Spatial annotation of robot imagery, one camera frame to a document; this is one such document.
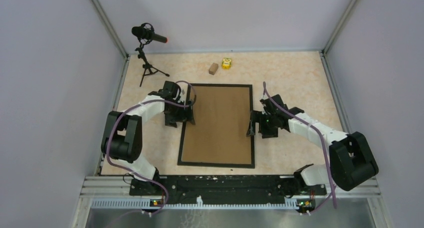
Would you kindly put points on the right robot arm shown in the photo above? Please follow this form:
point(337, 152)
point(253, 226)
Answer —
point(350, 159)

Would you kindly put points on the black picture frame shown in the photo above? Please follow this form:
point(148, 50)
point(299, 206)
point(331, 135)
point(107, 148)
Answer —
point(252, 127)

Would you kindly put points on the black microphone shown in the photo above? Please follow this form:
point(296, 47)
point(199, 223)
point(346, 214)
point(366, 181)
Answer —
point(145, 33)

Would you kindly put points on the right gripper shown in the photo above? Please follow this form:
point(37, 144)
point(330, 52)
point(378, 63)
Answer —
point(257, 116)

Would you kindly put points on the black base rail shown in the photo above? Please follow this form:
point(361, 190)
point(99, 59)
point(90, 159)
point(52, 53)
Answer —
point(226, 189)

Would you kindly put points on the brown cardboard backing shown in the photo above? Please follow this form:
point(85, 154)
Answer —
point(218, 124)

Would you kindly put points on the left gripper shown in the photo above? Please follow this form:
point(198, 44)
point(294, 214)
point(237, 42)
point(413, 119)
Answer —
point(184, 115)

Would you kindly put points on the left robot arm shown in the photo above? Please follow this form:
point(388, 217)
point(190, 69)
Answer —
point(122, 140)

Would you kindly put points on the small wooden block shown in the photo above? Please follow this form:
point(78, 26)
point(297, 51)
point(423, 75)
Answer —
point(213, 68)

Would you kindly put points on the yellow owl toy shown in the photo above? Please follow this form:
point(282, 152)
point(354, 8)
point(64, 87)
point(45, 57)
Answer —
point(226, 63)

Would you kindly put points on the black tripod stand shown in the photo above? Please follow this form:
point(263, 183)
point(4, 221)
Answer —
point(149, 69)

